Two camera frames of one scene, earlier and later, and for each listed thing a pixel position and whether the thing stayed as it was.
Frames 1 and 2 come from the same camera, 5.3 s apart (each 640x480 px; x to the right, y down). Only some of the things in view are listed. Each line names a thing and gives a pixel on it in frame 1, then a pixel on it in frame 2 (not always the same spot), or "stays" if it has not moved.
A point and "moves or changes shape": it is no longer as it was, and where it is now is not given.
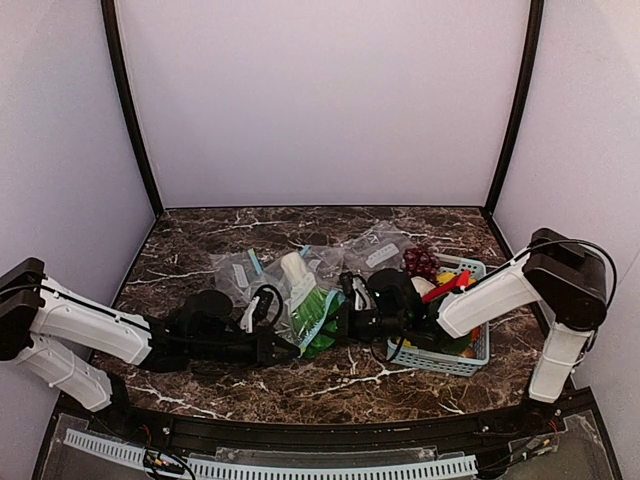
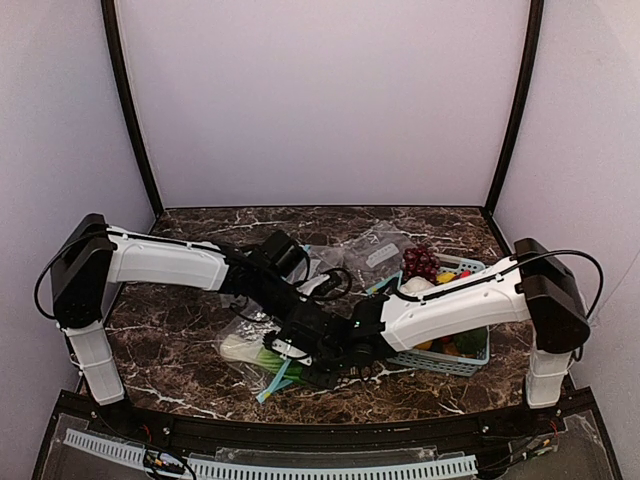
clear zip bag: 376,248 stays
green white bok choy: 315,317 moves or changes shape
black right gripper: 347,323 to 343,364
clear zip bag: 309,283 to 250,319
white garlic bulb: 422,285 stays
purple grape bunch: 421,261 stays
